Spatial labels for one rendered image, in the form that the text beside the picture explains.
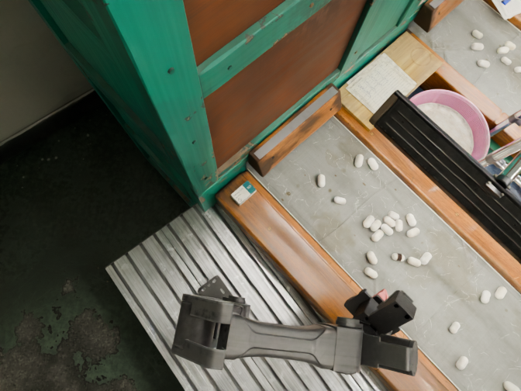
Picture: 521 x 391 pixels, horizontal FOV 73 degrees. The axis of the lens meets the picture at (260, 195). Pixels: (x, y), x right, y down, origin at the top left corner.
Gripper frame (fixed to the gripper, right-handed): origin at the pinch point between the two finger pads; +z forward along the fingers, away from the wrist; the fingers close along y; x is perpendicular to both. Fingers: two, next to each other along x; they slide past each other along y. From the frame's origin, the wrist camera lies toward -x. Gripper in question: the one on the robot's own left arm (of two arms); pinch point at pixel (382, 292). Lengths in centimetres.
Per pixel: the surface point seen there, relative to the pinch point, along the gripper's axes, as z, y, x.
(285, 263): -2.0, 19.3, 13.7
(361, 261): 11.5, 5.8, 5.8
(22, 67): 5, 142, 51
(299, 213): 9.0, 26.1, 7.6
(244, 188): 0.5, 40.3, 8.8
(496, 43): 75, 23, -48
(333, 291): 1.2, 6.1, 11.1
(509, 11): 81, 27, -56
